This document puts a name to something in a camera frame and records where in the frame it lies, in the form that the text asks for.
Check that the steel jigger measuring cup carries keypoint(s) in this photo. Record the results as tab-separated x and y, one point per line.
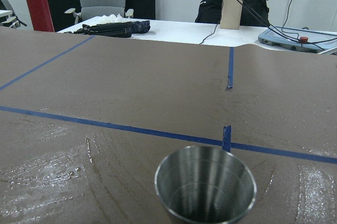
200	184

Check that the folded black umbrella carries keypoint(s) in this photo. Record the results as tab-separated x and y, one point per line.
121	30

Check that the brown paper table mat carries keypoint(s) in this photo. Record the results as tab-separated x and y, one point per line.
85	122

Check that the white crumpled tissue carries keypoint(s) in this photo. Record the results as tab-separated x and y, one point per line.
107	19

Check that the cardboard tube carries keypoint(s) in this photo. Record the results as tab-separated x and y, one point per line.
232	0

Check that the red thermos bottle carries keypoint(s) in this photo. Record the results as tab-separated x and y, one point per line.
40	15

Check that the grey teach pendant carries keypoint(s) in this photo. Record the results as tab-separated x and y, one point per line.
300	40

